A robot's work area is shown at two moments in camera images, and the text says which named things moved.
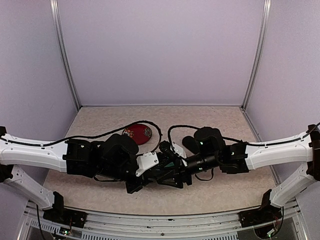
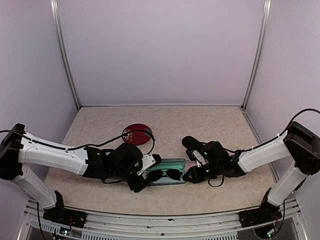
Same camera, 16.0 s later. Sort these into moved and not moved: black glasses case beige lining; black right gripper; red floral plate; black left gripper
Moved: black right gripper; black left gripper
Not moved: black glasses case beige lining; red floral plate
